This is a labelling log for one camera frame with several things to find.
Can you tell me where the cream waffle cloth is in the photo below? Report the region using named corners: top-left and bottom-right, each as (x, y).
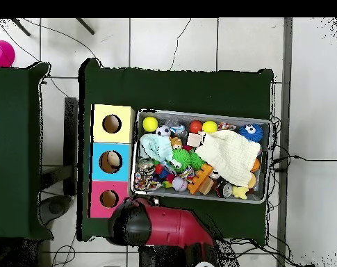
top-left (195, 129), bottom-right (262, 188)

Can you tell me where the wooden box with three holes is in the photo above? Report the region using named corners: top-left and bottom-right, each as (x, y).
top-left (88, 104), bottom-right (136, 219)

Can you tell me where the shallow mesh bin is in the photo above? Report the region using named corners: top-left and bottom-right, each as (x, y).
top-left (129, 108), bottom-right (273, 204)

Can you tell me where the mint waffle cloth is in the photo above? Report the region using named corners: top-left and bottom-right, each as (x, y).
top-left (139, 133), bottom-right (174, 163)

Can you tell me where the small soccer ball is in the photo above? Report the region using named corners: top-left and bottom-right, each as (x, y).
top-left (156, 124), bottom-right (172, 138)

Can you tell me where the green spiky toy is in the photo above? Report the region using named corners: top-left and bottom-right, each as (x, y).
top-left (170, 147), bottom-right (206, 173)

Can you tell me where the wooden cube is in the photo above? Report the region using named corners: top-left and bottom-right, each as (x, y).
top-left (186, 132), bottom-right (204, 148)

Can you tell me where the yellow ball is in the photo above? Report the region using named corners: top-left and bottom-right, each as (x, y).
top-left (202, 120), bottom-right (218, 134)
top-left (142, 115), bottom-right (159, 133)

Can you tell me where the orange ball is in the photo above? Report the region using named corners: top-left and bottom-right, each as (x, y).
top-left (189, 120), bottom-right (204, 134)

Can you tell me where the orange plastic building block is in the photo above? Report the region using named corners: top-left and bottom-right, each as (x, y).
top-left (187, 163), bottom-right (214, 195)

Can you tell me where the dark green tablecloth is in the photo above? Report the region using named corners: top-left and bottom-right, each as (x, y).
top-left (76, 57), bottom-right (274, 242)
top-left (0, 61), bottom-right (54, 241)

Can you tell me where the blue spiky toy with eyes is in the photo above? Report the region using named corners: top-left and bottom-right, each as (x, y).
top-left (238, 122), bottom-right (264, 143)

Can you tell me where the black tripod leg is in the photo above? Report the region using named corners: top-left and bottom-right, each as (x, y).
top-left (75, 18), bottom-right (95, 35)
top-left (10, 18), bottom-right (31, 37)

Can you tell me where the pink bowl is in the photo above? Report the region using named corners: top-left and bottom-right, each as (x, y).
top-left (0, 40), bottom-right (16, 68)

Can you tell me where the thin black cable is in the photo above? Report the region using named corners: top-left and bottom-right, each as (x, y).
top-left (169, 18), bottom-right (192, 71)

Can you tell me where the black cable with plug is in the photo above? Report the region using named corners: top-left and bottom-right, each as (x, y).
top-left (270, 154), bottom-right (337, 172)

